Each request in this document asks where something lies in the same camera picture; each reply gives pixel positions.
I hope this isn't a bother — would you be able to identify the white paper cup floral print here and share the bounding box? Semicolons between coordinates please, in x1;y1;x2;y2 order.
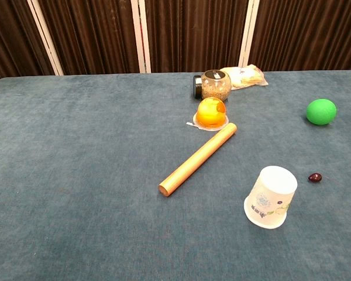
243;165;298;231

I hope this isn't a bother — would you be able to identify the orange jelly cup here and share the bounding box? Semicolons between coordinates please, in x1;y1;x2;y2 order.
186;97;230;132

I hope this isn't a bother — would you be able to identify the wooden rolling rod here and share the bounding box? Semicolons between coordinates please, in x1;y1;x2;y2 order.
159;122;238;197

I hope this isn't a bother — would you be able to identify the black round lid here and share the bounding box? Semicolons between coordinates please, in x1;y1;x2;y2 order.
192;75;203;100

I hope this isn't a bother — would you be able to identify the round glass jar with seeds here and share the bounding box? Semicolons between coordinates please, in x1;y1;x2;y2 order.
201;70;232;102

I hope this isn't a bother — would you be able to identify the clear plastic snack bag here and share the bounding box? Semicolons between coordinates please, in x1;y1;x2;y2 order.
219;64;269;91

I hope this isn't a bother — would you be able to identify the blue velvet tablecloth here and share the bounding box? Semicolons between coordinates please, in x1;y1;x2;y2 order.
0;68;351;281

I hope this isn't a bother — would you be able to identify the brown pleated curtain panel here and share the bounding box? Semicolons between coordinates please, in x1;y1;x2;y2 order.
37;0;141;76
248;0;351;71
0;0;55;84
144;0;249;73

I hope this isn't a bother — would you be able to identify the green ball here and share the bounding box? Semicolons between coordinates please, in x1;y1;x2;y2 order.
306;98;338;126

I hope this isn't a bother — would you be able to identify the white partition frame post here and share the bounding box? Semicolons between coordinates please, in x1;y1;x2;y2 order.
238;0;260;68
130;0;152;74
26;0;64;76

